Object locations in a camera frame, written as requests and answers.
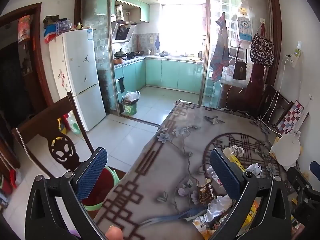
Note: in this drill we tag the checkered board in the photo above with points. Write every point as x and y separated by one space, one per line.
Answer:
292 117

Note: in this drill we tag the green white jug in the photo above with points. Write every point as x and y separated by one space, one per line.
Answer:
75 125

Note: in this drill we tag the red hanging decoration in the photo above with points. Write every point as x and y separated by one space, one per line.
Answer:
25 28

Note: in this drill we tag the person's left hand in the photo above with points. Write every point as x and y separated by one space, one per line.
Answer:
114 233

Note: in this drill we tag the yellow orange packet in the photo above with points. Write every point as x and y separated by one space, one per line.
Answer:
250 215

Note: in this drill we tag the kitchen window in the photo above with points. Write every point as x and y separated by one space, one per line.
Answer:
182 30

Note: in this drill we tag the brown snack packet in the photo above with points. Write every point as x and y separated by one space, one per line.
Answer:
205 192

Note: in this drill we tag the brown shoulder bag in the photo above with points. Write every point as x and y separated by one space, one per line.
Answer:
240 70

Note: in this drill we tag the white green wall charger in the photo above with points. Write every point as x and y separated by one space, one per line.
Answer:
295 56

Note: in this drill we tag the green bin with white bag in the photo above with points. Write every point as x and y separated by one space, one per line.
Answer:
130 103

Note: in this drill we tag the black wok with lid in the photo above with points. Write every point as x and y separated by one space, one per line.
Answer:
120 53

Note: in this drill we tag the blue red bag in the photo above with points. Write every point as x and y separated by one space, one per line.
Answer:
51 35

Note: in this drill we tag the black frying pan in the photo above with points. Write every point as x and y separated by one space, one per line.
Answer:
136 53

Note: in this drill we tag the steel kettle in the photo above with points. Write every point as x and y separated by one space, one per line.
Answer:
148 52

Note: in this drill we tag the letter print tote bag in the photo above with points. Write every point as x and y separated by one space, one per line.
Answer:
262 50

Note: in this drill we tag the plaid cloth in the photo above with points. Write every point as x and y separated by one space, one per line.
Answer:
220 52

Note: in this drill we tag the turquoise wall cabinets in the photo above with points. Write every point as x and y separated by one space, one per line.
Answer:
143 12

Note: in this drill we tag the blue hanging cloth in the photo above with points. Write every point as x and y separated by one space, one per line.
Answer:
157 43

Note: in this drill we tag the yellow cup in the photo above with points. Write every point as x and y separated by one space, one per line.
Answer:
80 26

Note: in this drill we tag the white yellow snack packet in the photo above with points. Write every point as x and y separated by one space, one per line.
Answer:
200 224

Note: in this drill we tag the dark red garment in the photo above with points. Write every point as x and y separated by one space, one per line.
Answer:
255 85

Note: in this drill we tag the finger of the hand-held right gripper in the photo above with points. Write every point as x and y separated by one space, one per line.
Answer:
298 182
315 167

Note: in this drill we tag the carved wooden chair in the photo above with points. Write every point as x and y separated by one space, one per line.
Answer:
62 152

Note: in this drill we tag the clear plastic box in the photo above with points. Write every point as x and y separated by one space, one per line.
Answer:
63 27

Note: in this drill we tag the orange pot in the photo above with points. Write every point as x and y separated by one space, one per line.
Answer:
118 60

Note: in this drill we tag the blue white wall hanging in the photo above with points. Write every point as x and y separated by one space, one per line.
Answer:
244 30

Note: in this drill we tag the dark wooden chair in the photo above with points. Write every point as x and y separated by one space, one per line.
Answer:
276 105

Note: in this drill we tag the floral table cover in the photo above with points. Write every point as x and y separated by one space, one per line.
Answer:
162 180

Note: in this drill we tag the turquoise base cabinets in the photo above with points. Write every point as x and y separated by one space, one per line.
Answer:
170 72

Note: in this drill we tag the white refrigerator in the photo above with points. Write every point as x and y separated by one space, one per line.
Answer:
80 80

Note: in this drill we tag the white round device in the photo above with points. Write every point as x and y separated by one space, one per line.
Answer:
287 150

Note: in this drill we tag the dark green cloth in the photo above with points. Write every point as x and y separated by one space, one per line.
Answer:
51 20

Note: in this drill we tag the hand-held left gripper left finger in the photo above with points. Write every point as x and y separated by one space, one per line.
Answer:
92 173

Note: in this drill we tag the yellow notepad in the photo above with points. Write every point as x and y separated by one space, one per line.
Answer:
274 142

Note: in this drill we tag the green plastic bucket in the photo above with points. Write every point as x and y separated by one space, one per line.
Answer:
100 197

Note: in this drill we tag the silver exhaust duct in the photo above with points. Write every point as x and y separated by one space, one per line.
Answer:
120 12

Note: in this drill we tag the clear plastic bottle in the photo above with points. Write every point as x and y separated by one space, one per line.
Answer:
233 151

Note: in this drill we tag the range hood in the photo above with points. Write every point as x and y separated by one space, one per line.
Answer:
123 32

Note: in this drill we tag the yellow cardboard box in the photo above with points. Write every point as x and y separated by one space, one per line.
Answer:
237 163

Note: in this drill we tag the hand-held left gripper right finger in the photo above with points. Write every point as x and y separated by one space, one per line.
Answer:
225 175

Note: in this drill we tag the yellow plastic toy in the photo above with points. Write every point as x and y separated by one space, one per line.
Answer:
62 127

